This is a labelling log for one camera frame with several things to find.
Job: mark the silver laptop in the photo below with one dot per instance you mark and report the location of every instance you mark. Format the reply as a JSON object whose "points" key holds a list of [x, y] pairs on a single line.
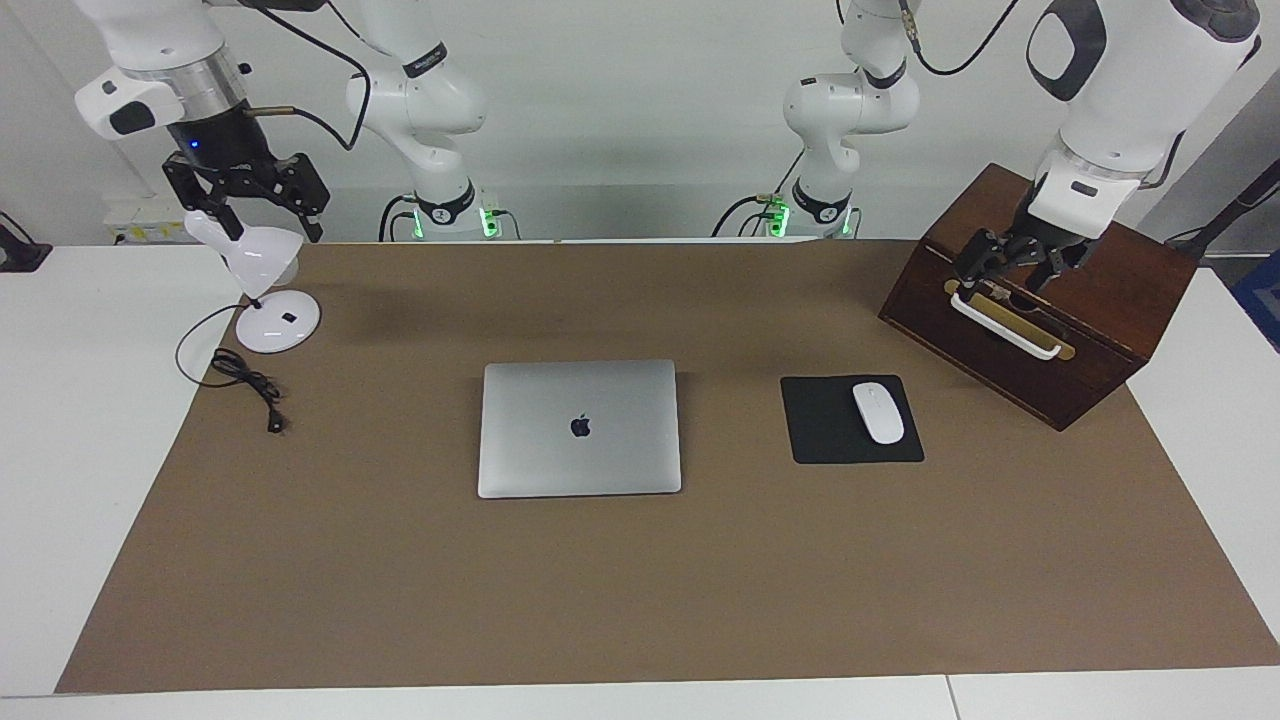
{"points": [[580, 460]]}

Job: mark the white computer mouse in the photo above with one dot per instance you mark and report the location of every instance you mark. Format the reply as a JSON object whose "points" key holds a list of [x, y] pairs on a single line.
{"points": [[878, 412]]}

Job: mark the black mouse pad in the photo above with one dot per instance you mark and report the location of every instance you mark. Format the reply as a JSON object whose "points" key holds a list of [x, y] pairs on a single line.
{"points": [[825, 430]]}

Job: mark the brown table mat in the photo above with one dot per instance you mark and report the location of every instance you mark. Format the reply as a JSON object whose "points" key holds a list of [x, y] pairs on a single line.
{"points": [[640, 580]]}

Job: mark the white power strip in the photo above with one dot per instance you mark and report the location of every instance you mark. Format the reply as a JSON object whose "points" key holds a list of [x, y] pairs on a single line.
{"points": [[135, 222]]}

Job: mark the white desk lamp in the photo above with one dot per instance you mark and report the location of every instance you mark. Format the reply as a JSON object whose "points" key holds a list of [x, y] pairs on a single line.
{"points": [[270, 320]]}

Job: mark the black stand leg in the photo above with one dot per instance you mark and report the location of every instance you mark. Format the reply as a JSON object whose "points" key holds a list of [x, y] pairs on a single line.
{"points": [[1225, 215]]}

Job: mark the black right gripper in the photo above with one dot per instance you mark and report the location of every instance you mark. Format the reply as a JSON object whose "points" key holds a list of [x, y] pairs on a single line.
{"points": [[225, 145]]}

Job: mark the black clamp mount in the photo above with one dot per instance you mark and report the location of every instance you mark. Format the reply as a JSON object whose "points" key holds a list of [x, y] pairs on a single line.
{"points": [[18, 255]]}

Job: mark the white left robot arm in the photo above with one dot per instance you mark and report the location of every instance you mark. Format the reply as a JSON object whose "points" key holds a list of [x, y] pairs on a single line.
{"points": [[1120, 90]]}

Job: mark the dark wooden box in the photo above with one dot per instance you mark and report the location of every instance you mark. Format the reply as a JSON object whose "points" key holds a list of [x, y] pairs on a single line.
{"points": [[1090, 300]]}

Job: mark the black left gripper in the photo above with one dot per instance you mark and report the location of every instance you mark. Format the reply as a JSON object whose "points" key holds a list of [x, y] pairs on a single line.
{"points": [[1050, 250]]}

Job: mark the blue object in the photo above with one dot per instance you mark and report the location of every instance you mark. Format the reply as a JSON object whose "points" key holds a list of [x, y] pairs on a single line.
{"points": [[1262, 300]]}

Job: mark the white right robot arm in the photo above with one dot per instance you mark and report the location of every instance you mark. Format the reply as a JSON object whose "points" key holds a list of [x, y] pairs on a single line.
{"points": [[420, 100]]}

